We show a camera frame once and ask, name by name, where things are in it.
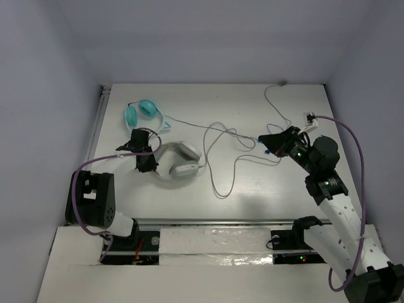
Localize teal cat-ear headphones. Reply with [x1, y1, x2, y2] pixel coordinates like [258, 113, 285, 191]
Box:
[123, 99, 172, 133]

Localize grey headphone cable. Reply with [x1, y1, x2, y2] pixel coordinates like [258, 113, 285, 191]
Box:
[197, 84, 293, 199]

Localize blue earbuds with cable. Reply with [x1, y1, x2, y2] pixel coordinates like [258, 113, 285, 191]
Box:
[165, 115, 259, 143]

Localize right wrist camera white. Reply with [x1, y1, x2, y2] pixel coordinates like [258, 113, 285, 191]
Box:
[299, 112, 319, 134]

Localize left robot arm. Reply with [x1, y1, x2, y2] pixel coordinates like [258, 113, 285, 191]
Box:
[65, 128, 162, 249]

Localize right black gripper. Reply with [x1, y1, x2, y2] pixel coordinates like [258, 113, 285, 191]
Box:
[258, 126, 318, 175]

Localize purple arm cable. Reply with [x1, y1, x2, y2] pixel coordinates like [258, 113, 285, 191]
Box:
[316, 115, 367, 293]
[71, 127, 162, 263]

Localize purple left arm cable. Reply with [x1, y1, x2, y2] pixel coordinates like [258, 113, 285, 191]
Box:
[71, 127, 162, 263]

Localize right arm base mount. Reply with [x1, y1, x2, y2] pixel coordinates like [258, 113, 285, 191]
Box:
[266, 216, 324, 264]

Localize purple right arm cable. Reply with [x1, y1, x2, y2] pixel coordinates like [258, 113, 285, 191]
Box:
[316, 115, 367, 293]

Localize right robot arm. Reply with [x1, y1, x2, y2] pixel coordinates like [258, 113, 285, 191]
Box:
[258, 126, 403, 302]

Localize white over-ear headphones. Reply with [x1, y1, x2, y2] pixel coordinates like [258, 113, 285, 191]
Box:
[153, 141, 202, 181]

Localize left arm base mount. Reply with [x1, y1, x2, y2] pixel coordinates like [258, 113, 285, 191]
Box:
[101, 219, 160, 266]

